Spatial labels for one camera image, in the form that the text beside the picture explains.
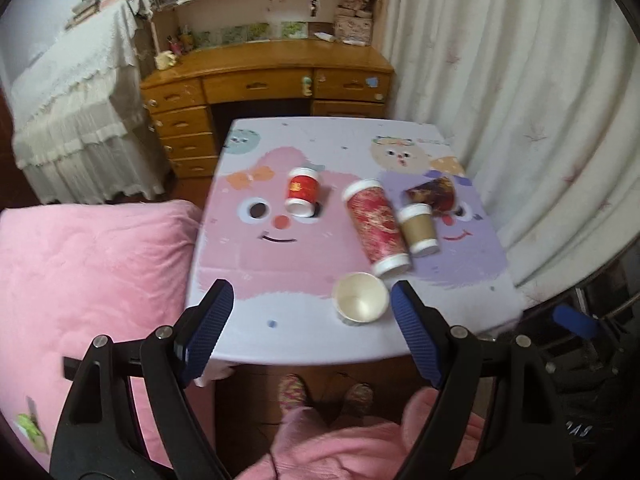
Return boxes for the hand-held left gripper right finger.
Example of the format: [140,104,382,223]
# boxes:
[390,280,577,480]

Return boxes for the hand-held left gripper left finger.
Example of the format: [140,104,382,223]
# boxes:
[49,278,236,480]

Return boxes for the white paper cup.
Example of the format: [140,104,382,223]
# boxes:
[332,272,390,327]

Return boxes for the brown paper cup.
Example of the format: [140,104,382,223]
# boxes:
[397,203,441,257]

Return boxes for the tall red patterned cup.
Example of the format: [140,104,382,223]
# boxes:
[341,179,412,279]

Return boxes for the dark red patterned cup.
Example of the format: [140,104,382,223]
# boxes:
[404,175,463,217]

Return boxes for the small red paper cup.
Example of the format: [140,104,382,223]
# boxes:
[284,166,322,218]

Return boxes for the patterned house slipper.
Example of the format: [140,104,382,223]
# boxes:
[277,374,308,413]
[341,383,375,418]

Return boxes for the cartoon printed table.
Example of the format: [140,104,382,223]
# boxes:
[185,117,531,367]

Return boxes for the pink fleece blanket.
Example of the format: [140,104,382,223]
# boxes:
[0,199,236,471]

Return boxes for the person's pink robed legs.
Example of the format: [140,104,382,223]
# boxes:
[235,385,486,480]

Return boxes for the black bag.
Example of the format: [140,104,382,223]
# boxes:
[545,330,626,461]

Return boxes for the white lace-covered furniture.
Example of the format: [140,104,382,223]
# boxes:
[10,0,173,206]

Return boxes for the white curtain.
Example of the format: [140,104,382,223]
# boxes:
[382,0,640,306]

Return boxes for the wooden desk with hutch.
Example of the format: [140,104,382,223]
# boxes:
[140,0,396,179]

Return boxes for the pen holder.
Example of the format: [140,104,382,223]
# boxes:
[167,32,193,56]

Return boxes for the floral storage box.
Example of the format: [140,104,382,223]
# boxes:
[334,14,373,43]

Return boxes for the stack of books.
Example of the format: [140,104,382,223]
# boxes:
[65,0,136,28]

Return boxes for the blue handled metal trolley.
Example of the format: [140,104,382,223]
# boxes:
[550,280,640,346]

